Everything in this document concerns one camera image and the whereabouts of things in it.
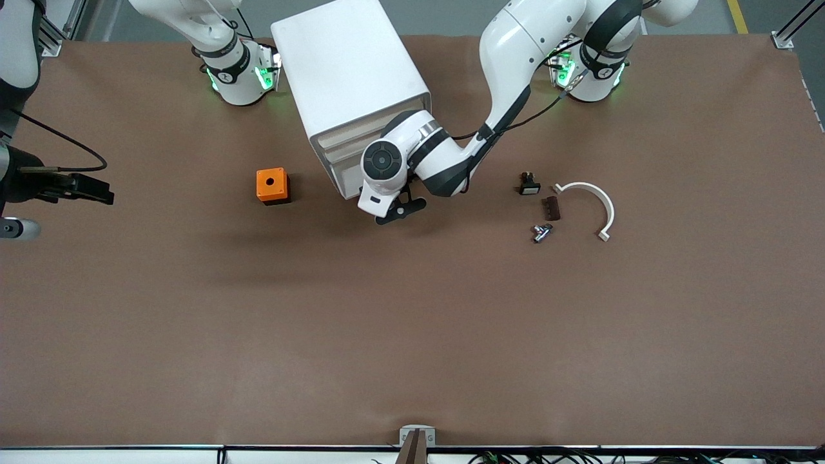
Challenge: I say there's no white drawer cabinet shell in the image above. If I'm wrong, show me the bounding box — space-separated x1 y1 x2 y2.
270 0 432 199

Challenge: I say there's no orange box with hole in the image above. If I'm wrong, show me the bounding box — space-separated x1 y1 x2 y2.
256 168 291 206

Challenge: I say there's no aluminium frame profile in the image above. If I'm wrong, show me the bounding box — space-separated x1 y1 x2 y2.
39 0 88 57
770 0 825 51

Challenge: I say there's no white curved arc bracket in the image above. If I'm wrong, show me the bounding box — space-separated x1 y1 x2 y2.
552 182 616 243

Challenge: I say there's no grey metal mounting bracket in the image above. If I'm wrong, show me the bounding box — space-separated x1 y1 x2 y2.
399 425 436 447

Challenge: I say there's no black base cable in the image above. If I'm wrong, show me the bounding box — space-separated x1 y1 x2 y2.
213 3 258 43

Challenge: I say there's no brown wedge post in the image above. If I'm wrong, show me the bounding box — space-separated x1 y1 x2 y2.
394 430 430 464

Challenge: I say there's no white table edge rail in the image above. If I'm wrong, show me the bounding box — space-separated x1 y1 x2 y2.
0 445 825 464

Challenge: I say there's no tangled cable bundle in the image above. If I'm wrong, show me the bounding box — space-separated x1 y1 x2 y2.
467 451 825 464

